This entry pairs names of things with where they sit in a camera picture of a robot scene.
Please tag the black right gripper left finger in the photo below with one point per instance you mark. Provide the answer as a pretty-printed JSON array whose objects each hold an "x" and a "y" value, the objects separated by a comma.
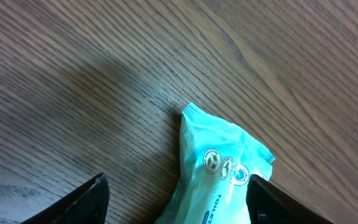
[{"x": 87, "y": 204}]

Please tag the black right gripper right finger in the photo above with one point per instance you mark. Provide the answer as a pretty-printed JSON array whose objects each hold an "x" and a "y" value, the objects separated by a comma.
[{"x": 269, "y": 205}]

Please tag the teal snack bar packet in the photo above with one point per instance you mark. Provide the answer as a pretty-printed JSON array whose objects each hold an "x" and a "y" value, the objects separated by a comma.
[{"x": 217, "y": 159}]

